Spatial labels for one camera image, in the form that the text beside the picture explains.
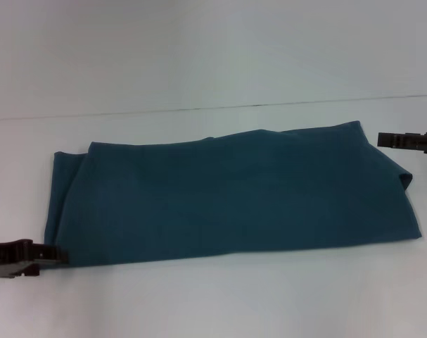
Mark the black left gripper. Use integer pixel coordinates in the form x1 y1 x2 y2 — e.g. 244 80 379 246
0 238 70 282

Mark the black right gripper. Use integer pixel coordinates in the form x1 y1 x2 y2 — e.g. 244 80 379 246
377 132 427 156

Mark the teal t-shirt with FREE print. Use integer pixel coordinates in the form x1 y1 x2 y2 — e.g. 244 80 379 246
44 120 425 265

